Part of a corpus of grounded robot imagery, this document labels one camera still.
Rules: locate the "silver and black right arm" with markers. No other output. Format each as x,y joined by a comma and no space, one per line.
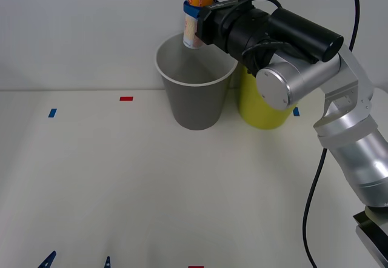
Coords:
342,119

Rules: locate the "grey plastic waste bin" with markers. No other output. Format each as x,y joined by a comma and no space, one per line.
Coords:
194,107

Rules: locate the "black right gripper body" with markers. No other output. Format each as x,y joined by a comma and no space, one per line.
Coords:
213,27

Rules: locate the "yellow-green plastic waste bin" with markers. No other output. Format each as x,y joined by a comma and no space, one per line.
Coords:
260,116

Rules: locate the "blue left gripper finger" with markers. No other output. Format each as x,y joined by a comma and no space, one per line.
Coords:
48,260
108,263

